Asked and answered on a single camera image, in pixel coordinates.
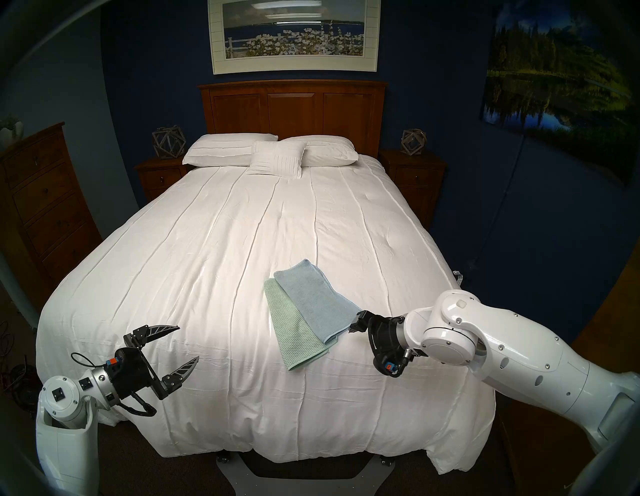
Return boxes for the mint green waffle towel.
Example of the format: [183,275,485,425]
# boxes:
[263,278,331,372]

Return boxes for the brown wooden nightstand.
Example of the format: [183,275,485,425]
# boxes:
[135,157,190,203]
[378,149,447,231]

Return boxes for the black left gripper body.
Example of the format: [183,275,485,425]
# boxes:
[106,348,166,400]

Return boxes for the forest lake canvas print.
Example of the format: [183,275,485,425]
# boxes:
[481,0,636,187]

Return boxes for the tall brown wooden dresser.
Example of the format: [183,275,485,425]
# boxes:
[0,121,103,311]

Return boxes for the grey geometric wire ornament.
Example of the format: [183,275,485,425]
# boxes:
[151,125,187,160]
[401,128,429,155]

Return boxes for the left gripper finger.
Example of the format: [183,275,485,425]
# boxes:
[160,356,200,399]
[124,325,180,350]

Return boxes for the brown wooden headboard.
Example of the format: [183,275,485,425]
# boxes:
[198,80,389,157]

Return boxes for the small white potted plant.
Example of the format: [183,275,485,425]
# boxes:
[0,116,25,147]

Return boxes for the long white pillow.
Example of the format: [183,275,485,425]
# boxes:
[280,135,360,168]
[182,133,279,168]

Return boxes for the white bed comforter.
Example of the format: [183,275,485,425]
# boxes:
[36,154,497,476]

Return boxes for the square pleated white pillow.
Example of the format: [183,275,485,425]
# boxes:
[247,140,308,179]

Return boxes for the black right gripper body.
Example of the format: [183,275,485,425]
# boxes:
[368,313,415,378]

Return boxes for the thin dark wall cord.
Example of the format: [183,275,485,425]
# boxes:
[467,134,526,273]

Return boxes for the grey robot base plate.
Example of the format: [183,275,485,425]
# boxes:
[216,452,396,496]

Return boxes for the framed flower seascape picture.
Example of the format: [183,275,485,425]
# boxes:
[207,0,381,75]

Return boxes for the red floor cables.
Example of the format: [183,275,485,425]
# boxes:
[0,320,38,416]

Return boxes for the light blue hand towel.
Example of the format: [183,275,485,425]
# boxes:
[273,259,363,346]

